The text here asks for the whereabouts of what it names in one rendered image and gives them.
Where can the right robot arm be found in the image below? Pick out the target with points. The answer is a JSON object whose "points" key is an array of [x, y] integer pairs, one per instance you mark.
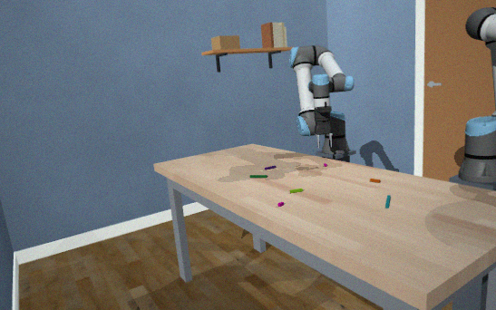
{"points": [[302, 59]]}

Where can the turquoise rod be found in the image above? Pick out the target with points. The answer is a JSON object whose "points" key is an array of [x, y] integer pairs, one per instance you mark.
{"points": [[388, 201]]}

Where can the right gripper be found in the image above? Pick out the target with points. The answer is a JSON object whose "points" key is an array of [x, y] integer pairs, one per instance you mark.
{"points": [[322, 118]]}

